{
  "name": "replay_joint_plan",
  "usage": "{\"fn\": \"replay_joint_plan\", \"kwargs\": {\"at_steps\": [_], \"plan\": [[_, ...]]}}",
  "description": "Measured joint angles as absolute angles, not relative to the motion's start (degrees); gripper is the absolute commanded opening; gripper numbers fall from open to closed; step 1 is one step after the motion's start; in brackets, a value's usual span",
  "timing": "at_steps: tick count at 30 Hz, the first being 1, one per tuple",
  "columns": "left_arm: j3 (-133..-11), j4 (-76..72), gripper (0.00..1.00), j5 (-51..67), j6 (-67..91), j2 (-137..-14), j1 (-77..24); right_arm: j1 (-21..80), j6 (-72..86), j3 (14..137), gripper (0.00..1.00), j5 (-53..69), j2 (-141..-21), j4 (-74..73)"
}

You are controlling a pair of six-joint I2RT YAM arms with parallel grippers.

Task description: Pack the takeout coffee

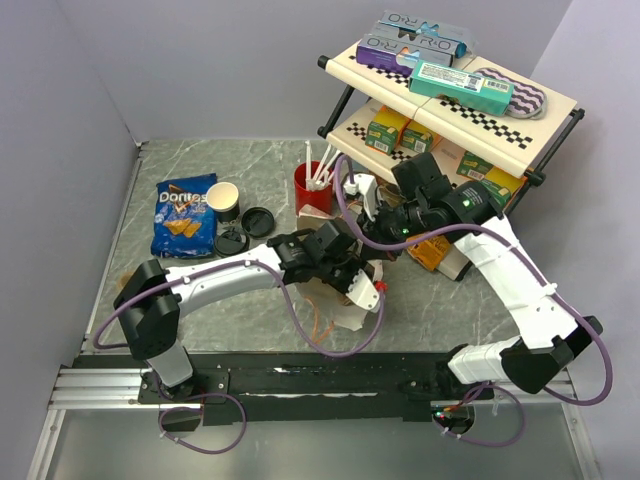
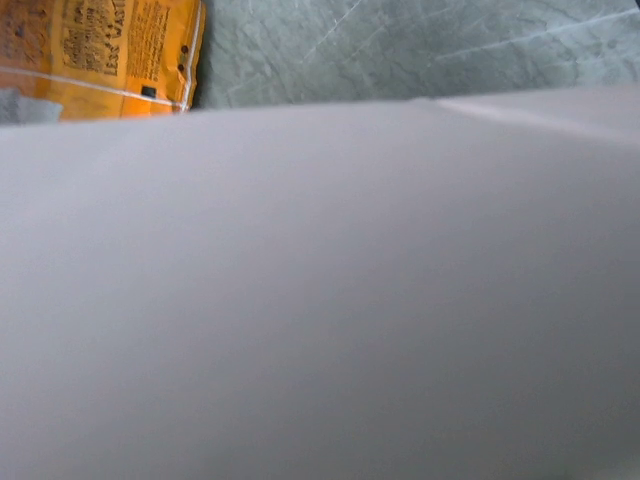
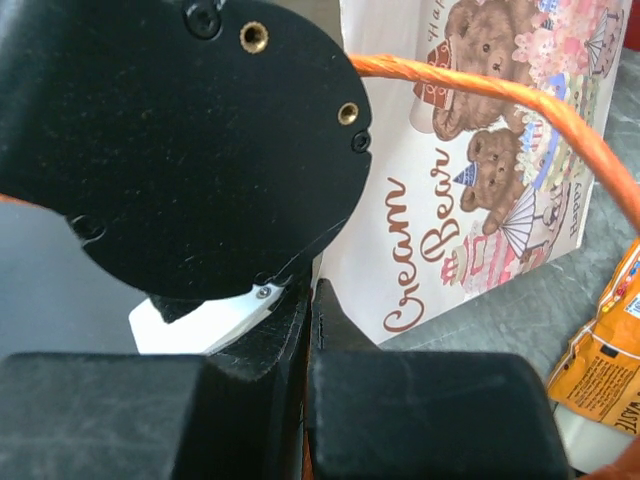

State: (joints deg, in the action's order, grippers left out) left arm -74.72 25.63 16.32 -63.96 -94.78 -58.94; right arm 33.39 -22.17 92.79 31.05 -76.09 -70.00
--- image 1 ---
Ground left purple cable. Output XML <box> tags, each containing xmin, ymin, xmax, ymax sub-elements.
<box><xmin>93</xmin><ymin>259</ymin><xmax>387</xmax><ymax>455</ymax></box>

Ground black coffee cup lid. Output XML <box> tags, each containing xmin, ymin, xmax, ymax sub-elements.
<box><xmin>214</xmin><ymin>228</ymin><xmax>250</xmax><ymax>258</ymax></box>
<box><xmin>241</xmin><ymin>207</ymin><xmax>276</xmax><ymax>239</ymax></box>

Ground blue Doritos chip bag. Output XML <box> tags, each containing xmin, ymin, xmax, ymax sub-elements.
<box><xmin>150</xmin><ymin>173</ymin><xmax>217</xmax><ymax>259</ymax></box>

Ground white wrapped straws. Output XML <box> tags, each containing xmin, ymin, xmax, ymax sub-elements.
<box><xmin>304</xmin><ymin>140</ymin><xmax>341</xmax><ymax>191</ymax></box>

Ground purple toothpaste box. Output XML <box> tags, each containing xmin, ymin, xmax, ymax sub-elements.
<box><xmin>356</xmin><ymin>34</ymin><xmax>466</xmax><ymax>76</ymax></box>

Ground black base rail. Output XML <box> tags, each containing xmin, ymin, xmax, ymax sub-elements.
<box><xmin>47</xmin><ymin>351</ymin><xmax>576</xmax><ymax>441</ymax></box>

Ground green yellow box far left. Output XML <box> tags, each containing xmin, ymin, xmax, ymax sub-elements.
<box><xmin>365</xmin><ymin>106</ymin><xmax>410</xmax><ymax>156</ymax></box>

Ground purple cable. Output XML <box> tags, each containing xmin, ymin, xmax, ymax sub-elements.
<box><xmin>93</xmin><ymin>259</ymin><xmax>387</xmax><ymax>455</ymax></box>
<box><xmin>332</xmin><ymin>154</ymin><xmax>614</xmax><ymax>447</ymax></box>

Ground blue grey toothpaste box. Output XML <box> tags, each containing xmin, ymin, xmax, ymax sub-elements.
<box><xmin>378</xmin><ymin>10</ymin><xmax>477</xmax><ymax>53</ymax></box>

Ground paper coffee cup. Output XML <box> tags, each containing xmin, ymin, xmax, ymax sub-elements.
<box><xmin>206</xmin><ymin>182</ymin><xmax>240</xmax><ymax>224</ymax></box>

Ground green yellow box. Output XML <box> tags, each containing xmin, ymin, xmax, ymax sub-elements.
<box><xmin>365</xmin><ymin>106</ymin><xmax>410</xmax><ymax>156</ymax></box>
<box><xmin>481</xmin><ymin>168</ymin><xmax>526</xmax><ymax>209</ymax></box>
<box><xmin>456</xmin><ymin>151</ymin><xmax>493</xmax><ymax>181</ymax></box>
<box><xmin>401</xmin><ymin>120</ymin><xmax>441</xmax><ymax>153</ymax></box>

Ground brown paper takeout bag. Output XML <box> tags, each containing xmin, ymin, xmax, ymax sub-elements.
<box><xmin>296</xmin><ymin>204</ymin><xmax>367</xmax><ymax>344</ymax></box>

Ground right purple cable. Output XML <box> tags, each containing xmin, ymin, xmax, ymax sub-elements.
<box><xmin>332</xmin><ymin>154</ymin><xmax>614</xmax><ymax>447</ymax></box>

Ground brown snack bag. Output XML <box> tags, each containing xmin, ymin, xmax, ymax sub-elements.
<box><xmin>341</xmin><ymin>172</ymin><xmax>404</xmax><ymax>212</ymax></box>

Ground teal toothpaste box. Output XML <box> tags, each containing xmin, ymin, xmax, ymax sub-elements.
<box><xmin>408</xmin><ymin>61</ymin><xmax>514</xmax><ymax>116</ymax></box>

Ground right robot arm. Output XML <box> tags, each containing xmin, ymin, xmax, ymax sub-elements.
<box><xmin>335</xmin><ymin>153</ymin><xmax>604</xmax><ymax>399</ymax></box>

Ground red straw holder cup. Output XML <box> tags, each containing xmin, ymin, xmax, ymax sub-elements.
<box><xmin>294</xmin><ymin>163</ymin><xmax>334</xmax><ymax>214</ymax></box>

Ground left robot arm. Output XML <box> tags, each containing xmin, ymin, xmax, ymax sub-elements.
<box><xmin>114</xmin><ymin>219</ymin><xmax>382</xmax><ymax>402</ymax></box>

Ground orange snack packet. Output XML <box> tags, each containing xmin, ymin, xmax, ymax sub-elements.
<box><xmin>406</xmin><ymin>236</ymin><xmax>451</xmax><ymax>272</ymax></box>

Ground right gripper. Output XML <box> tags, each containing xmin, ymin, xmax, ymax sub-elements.
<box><xmin>356</xmin><ymin>197</ymin><xmax>428</xmax><ymax>262</ymax></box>

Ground purple wavy sleep mask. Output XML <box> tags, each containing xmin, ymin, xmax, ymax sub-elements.
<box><xmin>476</xmin><ymin>67</ymin><xmax>548</xmax><ymax>120</ymax></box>

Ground cream two-tier shelf rack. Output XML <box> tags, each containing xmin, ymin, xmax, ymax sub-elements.
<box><xmin>317</xmin><ymin>45</ymin><xmax>585</xmax><ymax>214</ymax></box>

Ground green yellow box right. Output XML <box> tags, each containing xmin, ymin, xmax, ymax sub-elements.
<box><xmin>481</xmin><ymin>168</ymin><xmax>526</xmax><ymax>209</ymax></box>

